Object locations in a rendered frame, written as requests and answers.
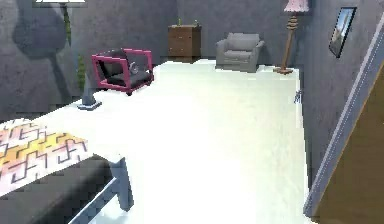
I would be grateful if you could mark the small grey round object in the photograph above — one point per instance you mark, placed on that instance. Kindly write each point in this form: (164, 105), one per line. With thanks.
(134, 67)

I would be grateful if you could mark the brown wooden dresser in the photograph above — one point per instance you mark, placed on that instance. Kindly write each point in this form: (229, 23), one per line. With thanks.
(183, 41)

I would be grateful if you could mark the pink shade wooden floor lamp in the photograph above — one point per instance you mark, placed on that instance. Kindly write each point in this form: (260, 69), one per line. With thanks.
(290, 36)

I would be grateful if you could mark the brown room door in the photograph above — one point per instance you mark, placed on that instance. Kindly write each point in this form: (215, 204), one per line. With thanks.
(356, 173)

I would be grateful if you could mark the black framed wall picture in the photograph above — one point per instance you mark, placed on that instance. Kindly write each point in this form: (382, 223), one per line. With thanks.
(341, 31)

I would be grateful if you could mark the bed with patterned blanket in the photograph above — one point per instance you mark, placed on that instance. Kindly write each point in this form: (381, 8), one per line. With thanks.
(50, 186)

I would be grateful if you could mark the pink framed black armchair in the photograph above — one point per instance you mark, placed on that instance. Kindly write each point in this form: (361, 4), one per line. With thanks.
(124, 77)

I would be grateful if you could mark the grey armchair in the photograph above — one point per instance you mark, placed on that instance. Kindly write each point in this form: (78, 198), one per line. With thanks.
(239, 53)

